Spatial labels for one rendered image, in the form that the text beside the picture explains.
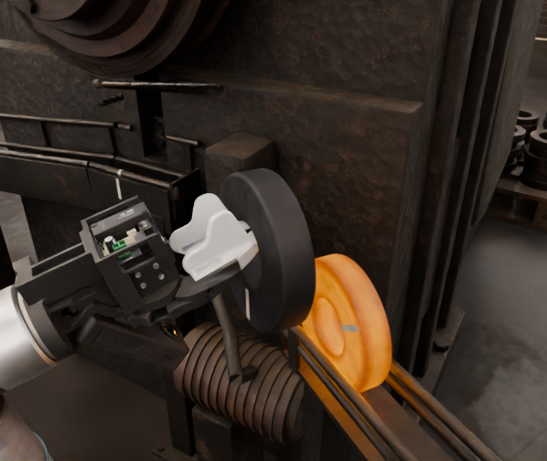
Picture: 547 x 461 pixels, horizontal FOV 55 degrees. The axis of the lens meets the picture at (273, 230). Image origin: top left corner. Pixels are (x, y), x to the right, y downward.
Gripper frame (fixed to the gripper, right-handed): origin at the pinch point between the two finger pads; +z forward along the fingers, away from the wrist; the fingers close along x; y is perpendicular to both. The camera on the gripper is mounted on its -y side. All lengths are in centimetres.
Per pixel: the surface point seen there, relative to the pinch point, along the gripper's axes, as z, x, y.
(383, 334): 6.8, -7.5, -12.4
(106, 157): -8, 62, -13
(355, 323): 4.9, -5.8, -10.9
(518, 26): 96, 59, -23
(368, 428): 1.0, -12.1, -17.7
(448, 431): 7.3, -16.0, -18.9
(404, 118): 29.0, 16.4, -5.9
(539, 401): 64, 17, -105
